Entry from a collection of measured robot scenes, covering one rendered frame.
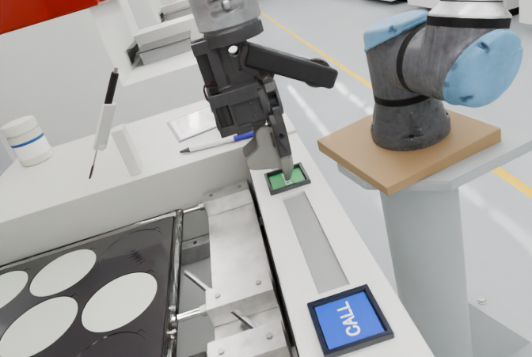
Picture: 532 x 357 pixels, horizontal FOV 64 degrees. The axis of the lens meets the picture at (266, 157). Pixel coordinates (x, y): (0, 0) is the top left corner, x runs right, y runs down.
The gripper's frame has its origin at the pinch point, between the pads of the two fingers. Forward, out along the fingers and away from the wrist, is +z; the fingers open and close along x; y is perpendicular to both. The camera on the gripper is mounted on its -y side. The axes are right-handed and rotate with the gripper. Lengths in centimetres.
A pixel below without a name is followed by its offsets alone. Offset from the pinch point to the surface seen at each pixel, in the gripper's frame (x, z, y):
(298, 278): 19.2, 1.4, 3.6
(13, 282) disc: -6.4, 7.4, 45.4
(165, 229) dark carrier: -7.7, 7.4, 21.1
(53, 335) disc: 8.6, 7.4, 34.4
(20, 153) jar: -40, -2, 52
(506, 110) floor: -173, 98, -151
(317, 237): 13.5, 1.8, 0.2
